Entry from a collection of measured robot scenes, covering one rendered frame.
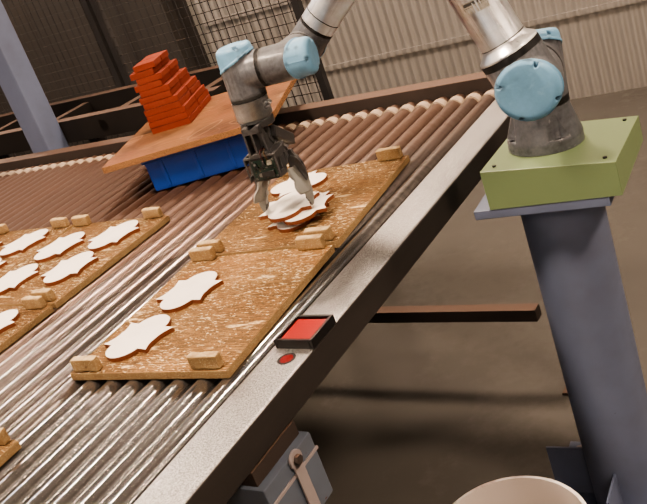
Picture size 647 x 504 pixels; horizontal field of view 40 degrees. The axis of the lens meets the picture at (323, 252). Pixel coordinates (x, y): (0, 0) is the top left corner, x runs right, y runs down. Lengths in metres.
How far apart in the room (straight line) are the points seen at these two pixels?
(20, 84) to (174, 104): 1.05
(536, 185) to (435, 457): 1.10
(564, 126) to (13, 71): 2.30
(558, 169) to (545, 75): 0.21
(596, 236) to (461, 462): 0.94
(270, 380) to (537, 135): 0.75
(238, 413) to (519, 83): 0.75
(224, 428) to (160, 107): 1.50
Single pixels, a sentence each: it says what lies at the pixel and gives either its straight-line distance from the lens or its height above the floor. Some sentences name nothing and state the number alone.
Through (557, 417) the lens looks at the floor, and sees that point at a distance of 2.65.
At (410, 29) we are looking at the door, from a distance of 5.28.
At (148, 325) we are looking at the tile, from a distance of 1.66.
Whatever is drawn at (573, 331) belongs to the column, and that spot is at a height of 0.54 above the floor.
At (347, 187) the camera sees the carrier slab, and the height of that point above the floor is 0.94.
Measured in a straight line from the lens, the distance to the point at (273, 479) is 1.33.
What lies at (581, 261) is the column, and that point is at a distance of 1.88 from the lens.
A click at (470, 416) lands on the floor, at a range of 2.73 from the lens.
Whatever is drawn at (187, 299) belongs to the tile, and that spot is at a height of 0.95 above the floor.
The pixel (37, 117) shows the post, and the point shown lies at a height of 1.08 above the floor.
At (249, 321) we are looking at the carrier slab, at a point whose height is 0.94.
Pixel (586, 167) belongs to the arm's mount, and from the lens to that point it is 1.71.
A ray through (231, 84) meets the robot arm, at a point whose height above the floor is 1.26.
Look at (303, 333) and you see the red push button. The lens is 1.44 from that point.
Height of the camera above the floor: 1.58
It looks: 22 degrees down
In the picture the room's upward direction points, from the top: 20 degrees counter-clockwise
